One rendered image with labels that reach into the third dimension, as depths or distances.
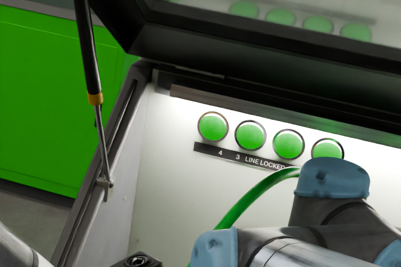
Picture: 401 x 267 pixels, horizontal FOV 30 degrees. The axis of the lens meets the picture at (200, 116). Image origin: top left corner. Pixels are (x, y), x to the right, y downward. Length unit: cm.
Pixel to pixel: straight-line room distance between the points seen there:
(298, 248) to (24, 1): 311
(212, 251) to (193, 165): 57
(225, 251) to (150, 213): 62
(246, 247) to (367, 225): 14
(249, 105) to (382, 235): 44
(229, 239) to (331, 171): 18
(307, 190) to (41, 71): 294
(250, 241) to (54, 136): 310
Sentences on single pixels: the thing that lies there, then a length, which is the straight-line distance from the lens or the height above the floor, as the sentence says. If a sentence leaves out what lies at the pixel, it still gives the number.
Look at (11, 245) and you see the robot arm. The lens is 68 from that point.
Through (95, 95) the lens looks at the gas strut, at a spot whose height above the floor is 147.
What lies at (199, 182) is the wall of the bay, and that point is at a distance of 120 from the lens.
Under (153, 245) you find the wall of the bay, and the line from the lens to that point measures 128.
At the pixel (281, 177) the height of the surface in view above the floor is 143.
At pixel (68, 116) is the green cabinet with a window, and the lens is 365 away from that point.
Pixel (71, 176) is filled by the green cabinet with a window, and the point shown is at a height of 20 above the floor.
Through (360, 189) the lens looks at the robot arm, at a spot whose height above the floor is 148.
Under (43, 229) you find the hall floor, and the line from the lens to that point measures 367.
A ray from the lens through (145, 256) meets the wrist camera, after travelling 80.
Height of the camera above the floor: 177
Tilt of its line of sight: 19 degrees down
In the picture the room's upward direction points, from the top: 9 degrees clockwise
